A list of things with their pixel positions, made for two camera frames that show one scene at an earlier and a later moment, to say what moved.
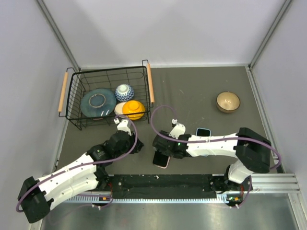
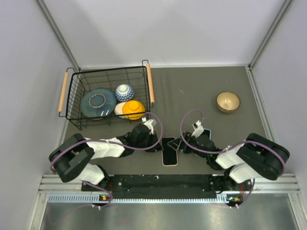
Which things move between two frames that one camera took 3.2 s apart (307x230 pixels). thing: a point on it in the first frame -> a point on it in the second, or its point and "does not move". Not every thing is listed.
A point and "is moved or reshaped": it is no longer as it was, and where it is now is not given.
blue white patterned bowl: [124, 92] does not move
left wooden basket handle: [63, 91] does not move
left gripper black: [138, 145] -> [154, 138]
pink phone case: [167, 164] is moved or reshaped
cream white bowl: [118, 108] does not move
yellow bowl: [133, 106] does not move
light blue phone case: [204, 132] does not move
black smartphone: [159, 159] is moved or reshaped
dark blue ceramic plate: [98, 103] does not move
